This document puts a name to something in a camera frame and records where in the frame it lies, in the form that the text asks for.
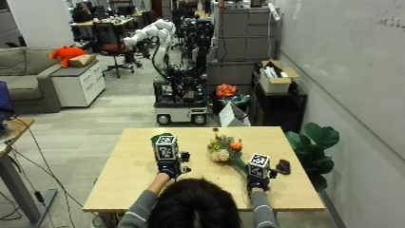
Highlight black floor cable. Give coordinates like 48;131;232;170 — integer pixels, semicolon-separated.
7;116;87;211

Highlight white paper bag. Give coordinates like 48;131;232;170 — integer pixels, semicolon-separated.
218;101;252;128

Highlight grey sofa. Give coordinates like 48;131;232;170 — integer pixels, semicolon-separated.
0;46;64;115

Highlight black wheeled robot cart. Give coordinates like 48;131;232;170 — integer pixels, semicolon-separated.
152;18;216;126

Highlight black shelf unit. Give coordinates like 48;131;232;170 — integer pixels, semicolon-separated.
250;70;310;134

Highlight person's right hand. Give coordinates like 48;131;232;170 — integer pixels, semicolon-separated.
246;168;282;193

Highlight white marker cube glove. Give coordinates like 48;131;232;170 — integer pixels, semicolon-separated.
246;153;272;180
155;135;180;162

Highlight person's left hand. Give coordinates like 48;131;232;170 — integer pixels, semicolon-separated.
156;151;192;181

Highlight open cardboard box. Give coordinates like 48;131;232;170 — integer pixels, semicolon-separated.
258;59;302;95

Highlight brown paper bag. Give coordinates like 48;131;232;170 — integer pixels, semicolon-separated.
67;53;98;68

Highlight grey filing cabinets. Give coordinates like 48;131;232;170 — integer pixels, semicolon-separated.
206;7;283;96

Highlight white drawer cabinet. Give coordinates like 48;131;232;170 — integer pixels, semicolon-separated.
50;60;108;108

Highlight green potted plant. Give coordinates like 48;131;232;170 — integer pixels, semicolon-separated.
286;122;343;192

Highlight wooden office desk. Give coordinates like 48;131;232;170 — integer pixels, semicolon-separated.
68;16;136;29

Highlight blue screen monitor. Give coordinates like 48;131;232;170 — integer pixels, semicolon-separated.
0;81;16;124

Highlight orange flower bunch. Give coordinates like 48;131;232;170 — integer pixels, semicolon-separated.
215;83;240;99

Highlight small black oval object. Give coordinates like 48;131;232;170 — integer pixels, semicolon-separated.
275;159;292;176

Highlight white marker cube left glove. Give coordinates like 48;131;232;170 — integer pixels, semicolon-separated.
155;135;180;162

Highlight orange plush toy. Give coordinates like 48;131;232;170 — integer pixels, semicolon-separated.
48;46;90;68

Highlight wooden side desk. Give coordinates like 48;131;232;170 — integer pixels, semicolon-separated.
0;117;59;224

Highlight black office chair red seat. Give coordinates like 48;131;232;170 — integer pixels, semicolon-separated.
91;21;138;80

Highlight mixed flower bouquet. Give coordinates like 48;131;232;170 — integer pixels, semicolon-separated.
207;127;251;176

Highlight white marker cube right glove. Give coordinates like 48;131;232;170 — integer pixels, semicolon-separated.
246;153;272;180

